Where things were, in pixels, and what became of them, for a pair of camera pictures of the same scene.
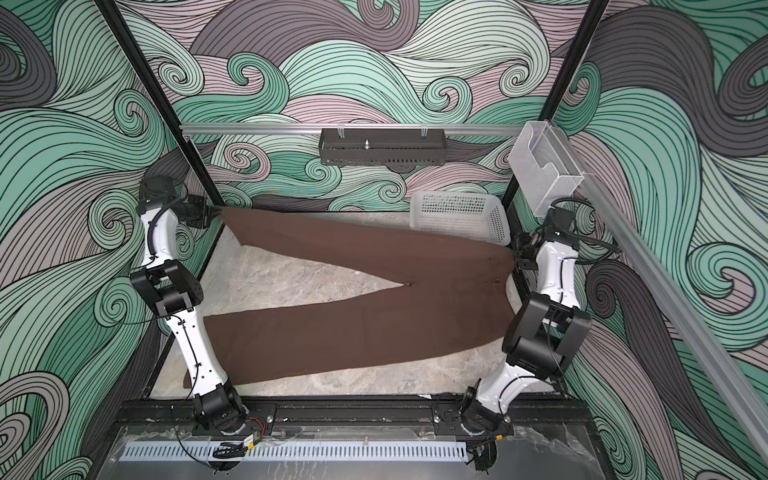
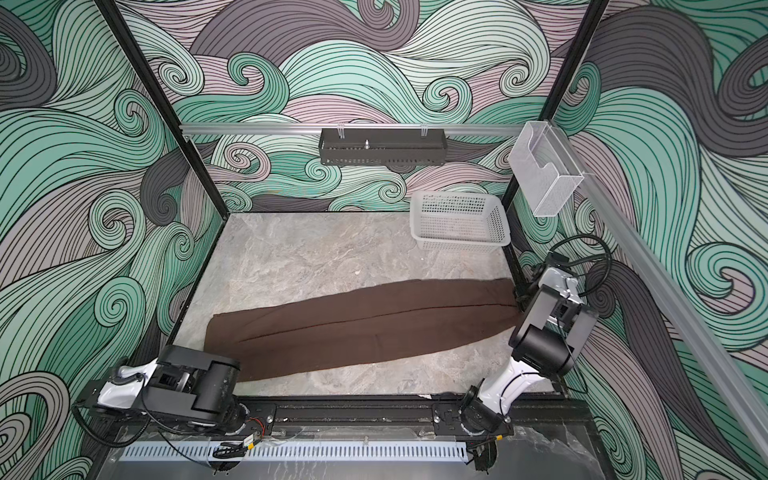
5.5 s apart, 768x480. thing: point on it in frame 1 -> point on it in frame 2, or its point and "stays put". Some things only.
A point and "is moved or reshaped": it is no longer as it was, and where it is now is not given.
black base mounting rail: x=346 y=418 stays put
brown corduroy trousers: x=422 y=304 is moved or reshaped
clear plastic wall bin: x=545 y=166 stays put
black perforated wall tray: x=383 y=146 stays put
